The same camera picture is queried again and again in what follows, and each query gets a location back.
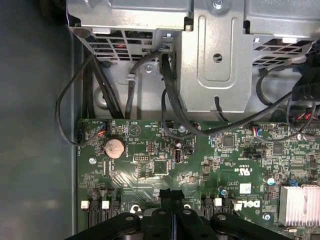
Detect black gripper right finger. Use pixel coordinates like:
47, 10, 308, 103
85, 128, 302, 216
172, 189, 293, 240

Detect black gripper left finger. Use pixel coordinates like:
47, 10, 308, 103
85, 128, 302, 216
65, 189, 174, 240

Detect RAM slot black clips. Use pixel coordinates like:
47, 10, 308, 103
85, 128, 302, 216
203, 198, 214, 219
110, 199, 122, 219
89, 199, 101, 227
222, 198, 233, 216

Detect RAM slot white clips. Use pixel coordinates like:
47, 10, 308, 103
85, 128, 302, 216
80, 199, 91, 232
100, 199, 111, 223
213, 197, 224, 215
232, 199, 242, 219

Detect green motherboard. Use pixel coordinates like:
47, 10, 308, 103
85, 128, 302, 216
76, 118, 320, 240

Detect coin cell battery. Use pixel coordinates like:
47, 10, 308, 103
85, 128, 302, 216
103, 137, 126, 160

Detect silver chipset heatsink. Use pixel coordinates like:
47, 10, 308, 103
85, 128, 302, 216
277, 183, 320, 227

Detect black PC case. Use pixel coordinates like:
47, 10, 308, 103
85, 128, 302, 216
0, 0, 320, 240

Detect grey metal drive cage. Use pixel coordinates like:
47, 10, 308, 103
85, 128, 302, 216
66, 0, 320, 113

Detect round black cable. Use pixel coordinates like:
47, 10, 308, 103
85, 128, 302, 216
160, 88, 298, 138

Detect thick black cable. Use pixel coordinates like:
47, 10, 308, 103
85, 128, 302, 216
82, 59, 95, 120
91, 55, 125, 120

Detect flat black data cable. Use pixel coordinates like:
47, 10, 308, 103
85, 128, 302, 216
161, 52, 203, 133

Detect thin black fan wire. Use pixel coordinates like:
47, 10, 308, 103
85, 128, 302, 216
55, 53, 108, 146

